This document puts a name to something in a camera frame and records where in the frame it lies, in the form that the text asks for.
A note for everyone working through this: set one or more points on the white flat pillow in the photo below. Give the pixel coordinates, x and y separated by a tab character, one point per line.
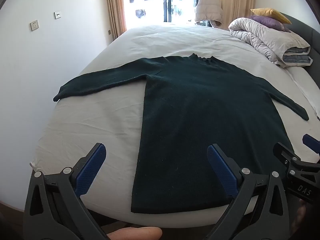
307	90

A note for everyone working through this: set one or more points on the bed with white sheet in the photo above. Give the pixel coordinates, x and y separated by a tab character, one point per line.
112	120

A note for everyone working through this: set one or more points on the black framed balcony window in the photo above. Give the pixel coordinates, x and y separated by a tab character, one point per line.
166	2

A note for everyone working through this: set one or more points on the folded white duvet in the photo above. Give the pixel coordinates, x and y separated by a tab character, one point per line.
262	37

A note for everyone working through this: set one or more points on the grey padded headboard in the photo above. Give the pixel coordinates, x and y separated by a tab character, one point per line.
307	33

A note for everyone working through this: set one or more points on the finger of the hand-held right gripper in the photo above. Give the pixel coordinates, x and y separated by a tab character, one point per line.
283	152
311	141

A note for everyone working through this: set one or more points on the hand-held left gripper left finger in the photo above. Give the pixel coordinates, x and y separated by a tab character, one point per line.
92	170

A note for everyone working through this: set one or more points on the beige curtain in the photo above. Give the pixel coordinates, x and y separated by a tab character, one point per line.
115	5
237	0

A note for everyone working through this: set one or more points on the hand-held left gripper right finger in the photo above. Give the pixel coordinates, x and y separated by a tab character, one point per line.
221	172

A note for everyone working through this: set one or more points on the dark green sweater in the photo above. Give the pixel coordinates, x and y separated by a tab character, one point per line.
187	117

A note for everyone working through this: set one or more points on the yellow pillow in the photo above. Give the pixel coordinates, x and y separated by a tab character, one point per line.
270	13

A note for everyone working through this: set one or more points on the white wall socket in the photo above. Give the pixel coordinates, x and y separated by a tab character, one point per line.
57	15
34	25

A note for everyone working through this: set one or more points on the person's left hand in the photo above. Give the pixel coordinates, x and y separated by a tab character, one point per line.
135	233

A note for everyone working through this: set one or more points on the white puffer jacket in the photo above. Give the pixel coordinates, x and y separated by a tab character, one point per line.
207	7

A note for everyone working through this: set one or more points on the purple pillow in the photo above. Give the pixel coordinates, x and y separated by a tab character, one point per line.
267	22

